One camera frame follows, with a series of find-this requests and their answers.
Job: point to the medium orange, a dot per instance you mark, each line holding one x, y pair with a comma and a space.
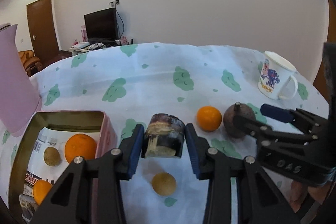
40, 190

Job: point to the small orange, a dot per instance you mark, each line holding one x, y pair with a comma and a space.
209, 118

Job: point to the tv stand with clutter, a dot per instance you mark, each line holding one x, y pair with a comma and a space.
83, 47

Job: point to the white floral mug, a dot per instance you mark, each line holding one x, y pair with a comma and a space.
276, 73

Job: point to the purple round radish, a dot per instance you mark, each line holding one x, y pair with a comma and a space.
231, 122

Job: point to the large orange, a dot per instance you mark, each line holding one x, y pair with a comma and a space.
80, 145

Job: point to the black television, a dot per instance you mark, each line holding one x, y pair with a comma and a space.
102, 25

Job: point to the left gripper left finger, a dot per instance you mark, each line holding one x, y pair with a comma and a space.
88, 182

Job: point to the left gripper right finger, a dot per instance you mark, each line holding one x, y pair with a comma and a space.
259, 199

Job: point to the brown wooden door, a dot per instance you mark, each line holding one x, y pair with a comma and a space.
42, 30

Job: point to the right human hand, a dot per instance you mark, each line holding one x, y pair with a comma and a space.
299, 192

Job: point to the brown longan fruit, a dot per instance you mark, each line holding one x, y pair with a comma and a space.
51, 156

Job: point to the pink electric kettle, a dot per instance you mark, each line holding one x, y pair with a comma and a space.
20, 100

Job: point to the pink metal tin box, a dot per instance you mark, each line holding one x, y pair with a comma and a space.
53, 129

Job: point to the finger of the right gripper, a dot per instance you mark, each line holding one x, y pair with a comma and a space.
302, 120
261, 132

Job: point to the dark sugarcane piece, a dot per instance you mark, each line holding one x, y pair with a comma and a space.
164, 137

